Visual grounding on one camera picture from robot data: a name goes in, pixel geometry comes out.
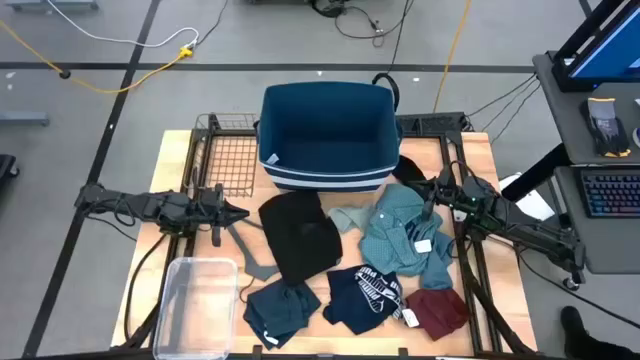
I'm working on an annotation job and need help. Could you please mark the yellow extension cord with plug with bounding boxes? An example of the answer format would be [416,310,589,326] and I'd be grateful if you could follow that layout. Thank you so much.
[0,19,194,95]

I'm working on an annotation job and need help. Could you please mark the black monitor stand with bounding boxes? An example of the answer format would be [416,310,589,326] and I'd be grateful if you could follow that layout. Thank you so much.
[552,0,629,94]

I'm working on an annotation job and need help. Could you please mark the long black floor cable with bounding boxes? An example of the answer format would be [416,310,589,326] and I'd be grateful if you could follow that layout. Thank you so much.
[514,244,640,331]

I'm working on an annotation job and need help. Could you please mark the computer monitor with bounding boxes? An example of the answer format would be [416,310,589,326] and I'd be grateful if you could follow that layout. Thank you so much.
[567,2,640,84]

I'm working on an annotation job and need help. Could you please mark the person's leg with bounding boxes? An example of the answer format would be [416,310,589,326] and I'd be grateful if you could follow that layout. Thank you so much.
[574,339,640,360]

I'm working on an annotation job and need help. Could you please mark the short thin black cable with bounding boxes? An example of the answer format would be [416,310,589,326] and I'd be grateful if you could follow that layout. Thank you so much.
[238,277,256,305]

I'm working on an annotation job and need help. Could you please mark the thin black floor cable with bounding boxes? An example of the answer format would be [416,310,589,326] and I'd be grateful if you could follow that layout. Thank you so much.
[197,0,230,46]

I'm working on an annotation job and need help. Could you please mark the maroon cloth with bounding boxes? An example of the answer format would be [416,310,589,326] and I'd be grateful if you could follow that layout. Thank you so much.
[404,288,471,342]

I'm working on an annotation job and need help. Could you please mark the person's shoe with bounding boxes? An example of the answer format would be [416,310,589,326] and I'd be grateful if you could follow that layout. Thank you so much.
[559,305,596,359]

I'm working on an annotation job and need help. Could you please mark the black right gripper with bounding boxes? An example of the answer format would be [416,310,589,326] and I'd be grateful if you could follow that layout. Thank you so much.
[399,172,469,222]

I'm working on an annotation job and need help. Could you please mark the black chair base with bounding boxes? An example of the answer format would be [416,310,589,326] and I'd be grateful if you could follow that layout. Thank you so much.
[0,153,20,181]

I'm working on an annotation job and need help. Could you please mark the dark teal knit sweater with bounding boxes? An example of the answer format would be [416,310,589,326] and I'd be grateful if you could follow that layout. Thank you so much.
[243,278,322,350]

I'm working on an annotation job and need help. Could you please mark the teal dotted shirt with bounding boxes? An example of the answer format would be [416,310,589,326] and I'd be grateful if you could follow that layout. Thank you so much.
[358,183,446,279]

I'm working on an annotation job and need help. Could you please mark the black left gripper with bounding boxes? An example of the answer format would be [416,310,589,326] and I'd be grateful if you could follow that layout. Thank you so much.
[192,183,250,247]

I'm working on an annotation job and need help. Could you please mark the white cable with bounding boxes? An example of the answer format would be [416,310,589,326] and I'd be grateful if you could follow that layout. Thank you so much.
[47,0,200,49]

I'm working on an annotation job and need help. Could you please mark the clear plastic container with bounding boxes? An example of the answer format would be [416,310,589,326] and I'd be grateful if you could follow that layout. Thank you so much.
[153,257,239,360]

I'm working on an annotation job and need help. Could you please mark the black cable bundle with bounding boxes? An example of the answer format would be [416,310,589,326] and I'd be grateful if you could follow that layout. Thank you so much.
[309,0,416,49]

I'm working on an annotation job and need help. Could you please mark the black metal table frame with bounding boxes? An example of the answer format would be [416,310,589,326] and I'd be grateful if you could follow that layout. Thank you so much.
[112,112,539,360]

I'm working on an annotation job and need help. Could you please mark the sage green cloth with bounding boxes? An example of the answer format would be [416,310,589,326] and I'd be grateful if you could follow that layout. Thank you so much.
[327,204,376,234]

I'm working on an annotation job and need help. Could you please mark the black cloth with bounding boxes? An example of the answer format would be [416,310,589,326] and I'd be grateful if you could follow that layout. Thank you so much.
[392,154,427,187]

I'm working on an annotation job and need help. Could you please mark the yellow cable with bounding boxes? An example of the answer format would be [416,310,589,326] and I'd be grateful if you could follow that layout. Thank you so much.
[432,0,474,114]

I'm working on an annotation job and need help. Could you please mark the grey black work gloves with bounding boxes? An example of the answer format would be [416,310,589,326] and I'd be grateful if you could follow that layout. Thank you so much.
[579,97,632,159]

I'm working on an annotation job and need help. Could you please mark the grey desk top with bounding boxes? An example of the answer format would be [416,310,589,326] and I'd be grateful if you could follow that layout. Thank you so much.
[532,49,640,166]

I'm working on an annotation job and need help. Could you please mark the grey clothes hanger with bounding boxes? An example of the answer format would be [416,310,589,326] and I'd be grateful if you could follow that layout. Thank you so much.
[227,217,280,282]

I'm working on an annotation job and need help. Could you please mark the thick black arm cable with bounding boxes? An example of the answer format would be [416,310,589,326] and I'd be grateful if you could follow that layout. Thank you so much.
[123,232,169,341]

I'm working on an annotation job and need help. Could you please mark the blue white-striped fabric bin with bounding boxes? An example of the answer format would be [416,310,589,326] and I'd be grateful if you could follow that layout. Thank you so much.
[254,72,404,194]

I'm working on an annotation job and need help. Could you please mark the grey stand foot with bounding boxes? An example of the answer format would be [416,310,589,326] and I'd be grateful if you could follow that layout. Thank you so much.
[4,0,99,11]
[0,110,50,127]

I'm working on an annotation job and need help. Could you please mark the wire mesh basket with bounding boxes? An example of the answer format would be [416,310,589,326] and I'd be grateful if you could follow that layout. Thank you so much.
[182,112,260,199]

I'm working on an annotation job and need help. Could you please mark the backlit keyboard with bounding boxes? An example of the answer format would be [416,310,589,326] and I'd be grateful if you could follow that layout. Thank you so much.
[579,168,640,219]

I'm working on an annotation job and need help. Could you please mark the grey keyboard shelf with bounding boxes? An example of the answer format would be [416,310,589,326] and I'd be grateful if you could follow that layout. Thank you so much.
[552,164,640,275]

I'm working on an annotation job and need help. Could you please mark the navy white-printed shirt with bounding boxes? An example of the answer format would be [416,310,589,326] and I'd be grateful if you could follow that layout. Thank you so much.
[322,264,420,335]

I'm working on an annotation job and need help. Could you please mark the white box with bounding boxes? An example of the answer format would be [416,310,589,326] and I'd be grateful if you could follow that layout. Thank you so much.
[497,172,556,222]

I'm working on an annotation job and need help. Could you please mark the black desk leg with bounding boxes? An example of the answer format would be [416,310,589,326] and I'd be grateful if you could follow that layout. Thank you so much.
[502,143,571,202]

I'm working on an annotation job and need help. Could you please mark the blue cloth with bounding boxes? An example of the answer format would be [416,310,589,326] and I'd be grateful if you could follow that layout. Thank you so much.
[418,227,457,292]

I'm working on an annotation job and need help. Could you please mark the black garment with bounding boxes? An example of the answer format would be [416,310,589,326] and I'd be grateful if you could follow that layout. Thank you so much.
[258,189,344,287]

